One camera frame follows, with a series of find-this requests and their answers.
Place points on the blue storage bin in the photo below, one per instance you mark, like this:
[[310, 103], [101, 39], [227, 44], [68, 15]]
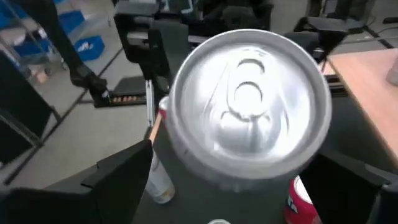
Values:
[[70, 20], [90, 46]]

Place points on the wooden shelf board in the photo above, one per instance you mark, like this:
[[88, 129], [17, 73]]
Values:
[[370, 93]]

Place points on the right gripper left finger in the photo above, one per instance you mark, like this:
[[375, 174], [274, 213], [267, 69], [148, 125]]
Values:
[[115, 186]]

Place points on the red Fanta can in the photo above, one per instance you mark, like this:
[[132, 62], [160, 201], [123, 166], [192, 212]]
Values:
[[298, 205]]

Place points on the silver metal bracket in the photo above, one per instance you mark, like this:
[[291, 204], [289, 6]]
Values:
[[150, 102]]

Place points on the white pink soda can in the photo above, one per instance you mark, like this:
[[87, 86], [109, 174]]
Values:
[[248, 105]]

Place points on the black floor mat orange stripes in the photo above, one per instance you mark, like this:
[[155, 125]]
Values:
[[127, 90]]

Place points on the person's leg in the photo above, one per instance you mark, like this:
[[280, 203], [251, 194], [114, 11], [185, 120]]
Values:
[[56, 34]]

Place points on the wooden front edge strip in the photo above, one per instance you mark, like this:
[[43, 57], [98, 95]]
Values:
[[155, 124]]

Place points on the person's shoe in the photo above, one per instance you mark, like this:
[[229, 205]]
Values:
[[90, 84]]

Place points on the white Celsius can black lid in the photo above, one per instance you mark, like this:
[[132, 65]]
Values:
[[160, 183]]

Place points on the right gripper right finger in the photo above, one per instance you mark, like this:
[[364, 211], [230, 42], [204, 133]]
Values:
[[348, 196]]

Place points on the red soda can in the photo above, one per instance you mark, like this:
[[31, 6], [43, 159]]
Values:
[[163, 107]]

